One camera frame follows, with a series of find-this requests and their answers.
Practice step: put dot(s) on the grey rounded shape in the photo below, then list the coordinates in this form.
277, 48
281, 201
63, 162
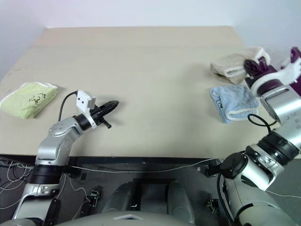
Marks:
122, 195
179, 200

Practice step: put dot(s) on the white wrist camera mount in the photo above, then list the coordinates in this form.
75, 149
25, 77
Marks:
288, 73
82, 100

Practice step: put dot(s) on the magenta object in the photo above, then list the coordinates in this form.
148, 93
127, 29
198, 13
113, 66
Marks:
297, 88

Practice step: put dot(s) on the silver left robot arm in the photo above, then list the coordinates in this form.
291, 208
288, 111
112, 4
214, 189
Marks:
54, 141

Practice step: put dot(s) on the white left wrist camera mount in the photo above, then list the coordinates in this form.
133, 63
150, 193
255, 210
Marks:
82, 100

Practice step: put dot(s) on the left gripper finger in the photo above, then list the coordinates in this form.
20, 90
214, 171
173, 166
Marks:
111, 104
110, 110

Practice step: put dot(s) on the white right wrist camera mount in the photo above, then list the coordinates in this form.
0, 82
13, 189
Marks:
288, 73

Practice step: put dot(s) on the black table frame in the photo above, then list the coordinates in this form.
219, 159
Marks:
141, 163

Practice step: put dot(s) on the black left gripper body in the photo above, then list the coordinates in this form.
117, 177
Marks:
97, 113

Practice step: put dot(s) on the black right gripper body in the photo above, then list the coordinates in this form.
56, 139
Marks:
266, 71

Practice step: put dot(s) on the light blue folded towel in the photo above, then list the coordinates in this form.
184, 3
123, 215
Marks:
235, 101

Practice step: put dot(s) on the grey robot torso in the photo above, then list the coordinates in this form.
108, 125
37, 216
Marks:
94, 221

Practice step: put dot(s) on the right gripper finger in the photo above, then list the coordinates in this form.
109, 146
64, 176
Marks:
263, 63
251, 68

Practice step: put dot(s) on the light green folded towel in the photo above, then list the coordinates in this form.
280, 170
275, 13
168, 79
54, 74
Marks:
26, 101

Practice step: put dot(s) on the beige towel with white trim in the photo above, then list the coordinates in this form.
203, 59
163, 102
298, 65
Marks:
230, 63

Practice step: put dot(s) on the small black latch clamp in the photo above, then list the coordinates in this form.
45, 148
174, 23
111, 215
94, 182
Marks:
93, 196
211, 206

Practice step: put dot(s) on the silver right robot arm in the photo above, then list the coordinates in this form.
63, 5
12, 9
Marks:
282, 106

